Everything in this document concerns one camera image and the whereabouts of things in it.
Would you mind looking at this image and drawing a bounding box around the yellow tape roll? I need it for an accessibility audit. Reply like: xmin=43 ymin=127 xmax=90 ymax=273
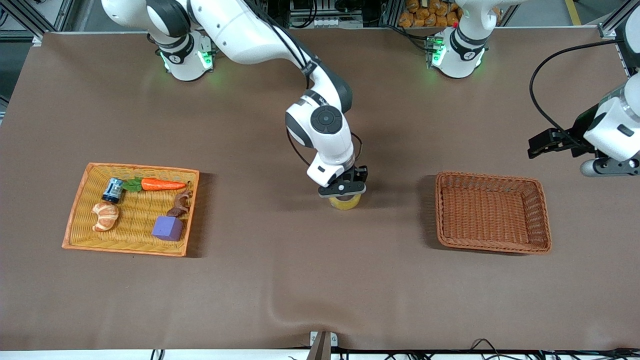
xmin=328 ymin=194 xmax=362 ymax=211

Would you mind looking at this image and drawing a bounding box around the brown wicker basket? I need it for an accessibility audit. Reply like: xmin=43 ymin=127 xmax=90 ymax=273
xmin=434 ymin=171 xmax=553 ymax=255

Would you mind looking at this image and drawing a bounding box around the orange snack bags pile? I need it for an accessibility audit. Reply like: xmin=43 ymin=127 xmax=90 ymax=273
xmin=398 ymin=0 xmax=502 ymax=29

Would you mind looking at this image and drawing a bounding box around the brown toy animal figure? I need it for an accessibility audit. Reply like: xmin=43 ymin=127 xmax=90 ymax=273
xmin=166 ymin=190 xmax=194 ymax=218

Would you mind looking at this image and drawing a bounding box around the purple cube block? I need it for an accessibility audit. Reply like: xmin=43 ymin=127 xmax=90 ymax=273
xmin=151 ymin=215 xmax=185 ymax=242

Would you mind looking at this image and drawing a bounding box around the orange toy carrot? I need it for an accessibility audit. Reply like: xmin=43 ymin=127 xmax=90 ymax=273
xmin=122 ymin=177 xmax=188 ymax=194

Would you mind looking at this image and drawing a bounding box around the orange-rimmed yellow wicker tray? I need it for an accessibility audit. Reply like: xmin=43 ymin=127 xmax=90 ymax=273
xmin=62 ymin=162 xmax=200 ymax=257

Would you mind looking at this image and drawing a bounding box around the blue can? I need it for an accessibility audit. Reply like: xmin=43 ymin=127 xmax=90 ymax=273
xmin=102 ymin=178 xmax=124 ymax=204

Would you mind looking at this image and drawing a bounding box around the toy croissant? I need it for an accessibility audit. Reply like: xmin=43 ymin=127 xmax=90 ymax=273
xmin=91 ymin=201 xmax=120 ymax=232

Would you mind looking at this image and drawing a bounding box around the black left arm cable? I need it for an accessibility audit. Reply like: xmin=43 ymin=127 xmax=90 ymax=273
xmin=529 ymin=39 xmax=626 ymax=147

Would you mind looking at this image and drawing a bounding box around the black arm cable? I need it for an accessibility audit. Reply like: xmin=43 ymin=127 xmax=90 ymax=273
xmin=245 ymin=0 xmax=364 ymax=169
xmin=529 ymin=39 xmax=626 ymax=147

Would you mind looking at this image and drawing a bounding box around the aluminium frame post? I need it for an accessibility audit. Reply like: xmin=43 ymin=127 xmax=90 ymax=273
xmin=0 ymin=0 xmax=76 ymax=47
xmin=597 ymin=0 xmax=640 ymax=39

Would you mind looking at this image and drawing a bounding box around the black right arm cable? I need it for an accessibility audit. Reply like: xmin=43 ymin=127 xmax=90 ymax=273
xmin=245 ymin=0 xmax=364 ymax=169

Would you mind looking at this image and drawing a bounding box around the metal table bracket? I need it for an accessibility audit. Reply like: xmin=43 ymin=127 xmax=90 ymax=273
xmin=308 ymin=330 xmax=339 ymax=360

